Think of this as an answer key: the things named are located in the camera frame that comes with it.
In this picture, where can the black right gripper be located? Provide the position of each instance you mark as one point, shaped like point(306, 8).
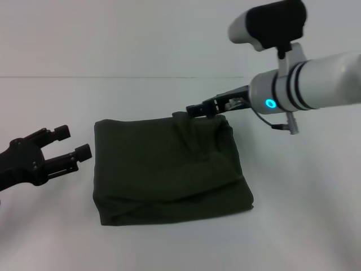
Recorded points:
point(231, 97)

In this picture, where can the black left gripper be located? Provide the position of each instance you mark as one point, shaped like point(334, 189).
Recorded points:
point(19, 163)

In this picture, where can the dark green t-shirt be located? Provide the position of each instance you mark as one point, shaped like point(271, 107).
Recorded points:
point(158, 175)

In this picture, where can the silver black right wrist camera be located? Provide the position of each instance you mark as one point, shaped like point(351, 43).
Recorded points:
point(270, 22)

